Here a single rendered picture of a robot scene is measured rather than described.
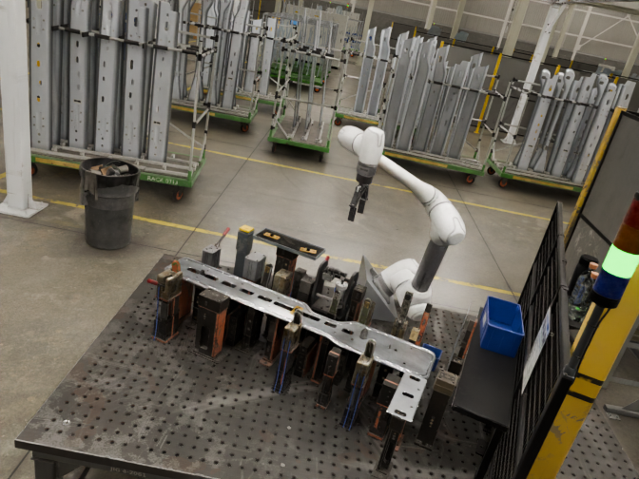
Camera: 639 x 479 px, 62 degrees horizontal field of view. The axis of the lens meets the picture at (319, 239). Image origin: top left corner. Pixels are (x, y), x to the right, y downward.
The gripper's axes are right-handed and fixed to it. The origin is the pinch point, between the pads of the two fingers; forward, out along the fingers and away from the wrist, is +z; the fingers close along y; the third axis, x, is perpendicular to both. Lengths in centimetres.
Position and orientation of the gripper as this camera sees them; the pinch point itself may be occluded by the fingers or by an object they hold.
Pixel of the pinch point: (356, 214)
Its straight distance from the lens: 252.0
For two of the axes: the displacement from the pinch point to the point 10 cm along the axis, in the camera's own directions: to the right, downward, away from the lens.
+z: -1.9, 9.0, 4.0
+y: -3.8, 3.1, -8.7
